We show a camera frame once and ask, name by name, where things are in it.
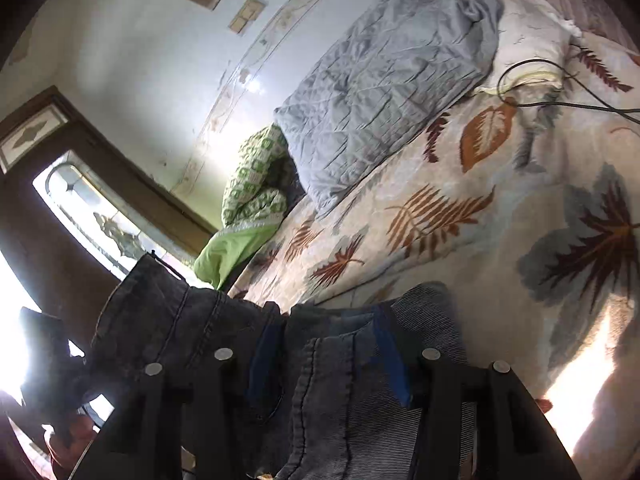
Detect leaf patterned beige blanket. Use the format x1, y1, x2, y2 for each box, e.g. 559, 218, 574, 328
232, 34, 639, 479

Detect green patterned quilt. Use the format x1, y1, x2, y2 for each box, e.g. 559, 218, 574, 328
193, 125, 304, 290

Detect brown wooden door frame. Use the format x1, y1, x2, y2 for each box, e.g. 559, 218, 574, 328
1, 87, 213, 292

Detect beige wall switch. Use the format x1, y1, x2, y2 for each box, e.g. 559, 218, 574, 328
229, 0, 266, 35

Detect white floral pillow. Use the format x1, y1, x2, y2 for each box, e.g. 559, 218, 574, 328
474, 0, 582, 96

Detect black power cable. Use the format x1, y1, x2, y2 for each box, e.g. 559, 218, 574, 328
496, 57, 640, 126

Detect stained glass door window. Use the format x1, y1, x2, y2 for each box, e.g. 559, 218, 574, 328
32, 151, 198, 285

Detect grey denim pants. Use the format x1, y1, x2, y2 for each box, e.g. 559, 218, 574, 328
20, 256, 465, 479

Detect grey quilted blanket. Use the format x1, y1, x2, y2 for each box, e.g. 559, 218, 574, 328
274, 0, 503, 216

